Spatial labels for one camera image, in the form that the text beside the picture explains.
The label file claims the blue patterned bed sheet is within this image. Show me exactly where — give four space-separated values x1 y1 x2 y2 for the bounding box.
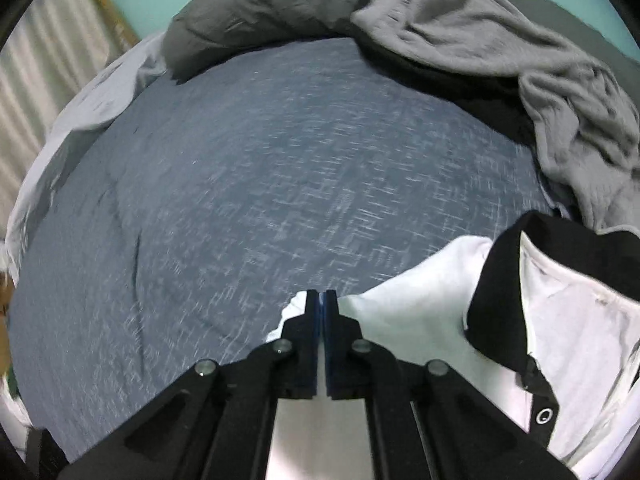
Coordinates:
9 38 549 458

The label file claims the grey crumpled garment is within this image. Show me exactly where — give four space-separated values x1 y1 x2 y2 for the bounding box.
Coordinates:
352 0 639 231

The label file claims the light grey blanket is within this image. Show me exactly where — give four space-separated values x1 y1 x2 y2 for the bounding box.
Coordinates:
1 32 166 282

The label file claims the striped beige curtain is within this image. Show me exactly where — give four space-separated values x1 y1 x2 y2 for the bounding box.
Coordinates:
1 0 124 233

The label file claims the dark grey rolled duvet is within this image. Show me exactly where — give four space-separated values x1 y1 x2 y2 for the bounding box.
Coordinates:
162 0 639 101

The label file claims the wooden frame by wall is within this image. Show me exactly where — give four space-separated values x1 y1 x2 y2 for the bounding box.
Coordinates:
96 0 140 51

